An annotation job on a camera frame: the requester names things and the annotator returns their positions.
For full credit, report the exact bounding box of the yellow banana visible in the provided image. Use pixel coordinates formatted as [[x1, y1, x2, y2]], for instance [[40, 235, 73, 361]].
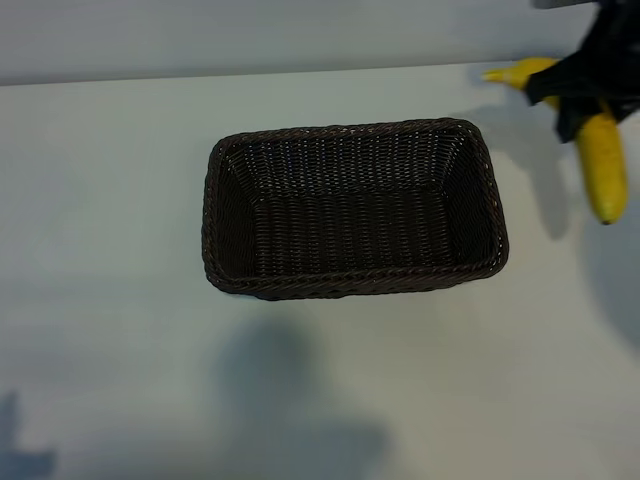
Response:
[[481, 56, 630, 226]]

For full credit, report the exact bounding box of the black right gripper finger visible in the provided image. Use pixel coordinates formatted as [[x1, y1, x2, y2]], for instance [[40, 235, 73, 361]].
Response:
[[525, 53, 602, 108], [551, 97, 602, 146]]

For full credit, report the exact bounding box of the dark brown wicker basket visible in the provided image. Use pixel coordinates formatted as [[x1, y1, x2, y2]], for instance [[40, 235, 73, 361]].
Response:
[[201, 116, 511, 305]]

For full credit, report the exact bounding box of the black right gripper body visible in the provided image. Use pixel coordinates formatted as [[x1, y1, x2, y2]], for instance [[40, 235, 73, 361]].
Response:
[[564, 0, 640, 122]]

